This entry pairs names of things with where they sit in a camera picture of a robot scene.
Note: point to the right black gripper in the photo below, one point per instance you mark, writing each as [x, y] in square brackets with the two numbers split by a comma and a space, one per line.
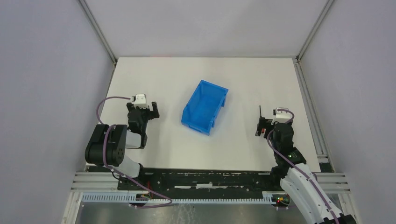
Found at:
[264, 124]

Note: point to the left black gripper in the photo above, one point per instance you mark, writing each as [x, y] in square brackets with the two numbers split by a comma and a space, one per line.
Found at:
[144, 112]

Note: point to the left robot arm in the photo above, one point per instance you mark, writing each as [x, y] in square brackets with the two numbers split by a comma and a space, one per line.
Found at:
[107, 146]

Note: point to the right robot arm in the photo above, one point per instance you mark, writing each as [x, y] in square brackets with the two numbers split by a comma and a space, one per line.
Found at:
[295, 178]

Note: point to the blue plastic bin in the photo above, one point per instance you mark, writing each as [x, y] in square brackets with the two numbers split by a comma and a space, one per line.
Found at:
[203, 107]

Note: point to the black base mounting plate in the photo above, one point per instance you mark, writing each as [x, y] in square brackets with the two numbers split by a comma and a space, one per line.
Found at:
[208, 184]

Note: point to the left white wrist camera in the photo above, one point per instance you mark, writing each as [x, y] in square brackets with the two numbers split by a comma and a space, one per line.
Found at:
[139, 101]

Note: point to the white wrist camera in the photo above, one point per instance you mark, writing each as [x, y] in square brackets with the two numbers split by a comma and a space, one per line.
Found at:
[281, 115]
[139, 101]

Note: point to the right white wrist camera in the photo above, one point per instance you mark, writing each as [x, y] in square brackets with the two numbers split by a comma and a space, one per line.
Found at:
[281, 115]

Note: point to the white slotted cable duct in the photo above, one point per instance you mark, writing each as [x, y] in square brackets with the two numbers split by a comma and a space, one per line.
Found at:
[134, 198]

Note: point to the aluminium frame rails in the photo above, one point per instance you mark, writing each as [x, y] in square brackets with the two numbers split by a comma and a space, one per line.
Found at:
[94, 182]

